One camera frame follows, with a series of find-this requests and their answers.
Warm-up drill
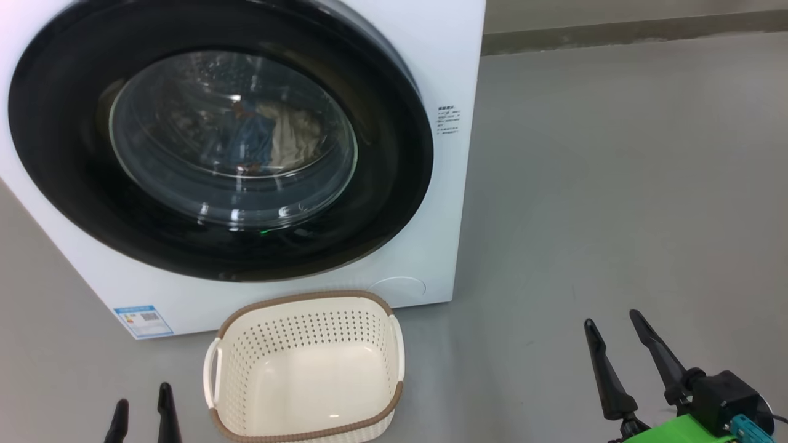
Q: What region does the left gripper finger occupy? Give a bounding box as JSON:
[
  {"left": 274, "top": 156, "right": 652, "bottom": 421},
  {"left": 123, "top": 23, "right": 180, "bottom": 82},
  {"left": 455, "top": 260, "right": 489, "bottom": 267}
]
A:
[
  {"left": 156, "top": 382, "right": 183, "bottom": 443},
  {"left": 103, "top": 399, "right": 130, "bottom": 443}
]

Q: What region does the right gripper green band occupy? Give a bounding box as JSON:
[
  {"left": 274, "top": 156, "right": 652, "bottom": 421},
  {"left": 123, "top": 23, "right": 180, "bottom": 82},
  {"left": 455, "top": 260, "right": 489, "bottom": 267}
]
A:
[{"left": 584, "top": 309, "right": 778, "bottom": 443}]

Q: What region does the blue cartoon print garment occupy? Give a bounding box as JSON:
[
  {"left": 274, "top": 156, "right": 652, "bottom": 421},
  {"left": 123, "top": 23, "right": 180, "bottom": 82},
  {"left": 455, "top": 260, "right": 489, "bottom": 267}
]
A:
[{"left": 228, "top": 102, "right": 324, "bottom": 176}]

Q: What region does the black round washing machine door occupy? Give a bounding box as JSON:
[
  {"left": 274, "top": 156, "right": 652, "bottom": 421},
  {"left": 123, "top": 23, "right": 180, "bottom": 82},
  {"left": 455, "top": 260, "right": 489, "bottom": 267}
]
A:
[{"left": 7, "top": 0, "right": 435, "bottom": 284}]

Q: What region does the cream perforated laundry basket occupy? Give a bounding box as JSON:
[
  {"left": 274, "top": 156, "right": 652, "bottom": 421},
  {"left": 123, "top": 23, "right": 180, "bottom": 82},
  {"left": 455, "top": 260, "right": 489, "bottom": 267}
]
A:
[{"left": 203, "top": 290, "right": 406, "bottom": 443}]

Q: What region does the white front-load washing machine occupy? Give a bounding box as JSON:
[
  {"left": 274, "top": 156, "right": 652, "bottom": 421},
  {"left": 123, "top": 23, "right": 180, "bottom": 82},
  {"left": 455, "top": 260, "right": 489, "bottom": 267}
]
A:
[{"left": 0, "top": 0, "right": 487, "bottom": 341}]

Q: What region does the blue energy label sticker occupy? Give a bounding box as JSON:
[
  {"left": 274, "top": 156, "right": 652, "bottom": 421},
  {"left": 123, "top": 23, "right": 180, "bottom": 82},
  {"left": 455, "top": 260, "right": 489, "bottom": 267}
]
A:
[{"left": 113, "top": 305, "right": 174, "bottom": 339}]

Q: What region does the small black text sticker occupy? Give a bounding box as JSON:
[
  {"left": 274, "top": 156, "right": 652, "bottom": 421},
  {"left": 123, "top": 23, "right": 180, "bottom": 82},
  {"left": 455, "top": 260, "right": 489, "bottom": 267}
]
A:
[{"left": 436, "top": 106, "right": 461, "bottom": 136}]

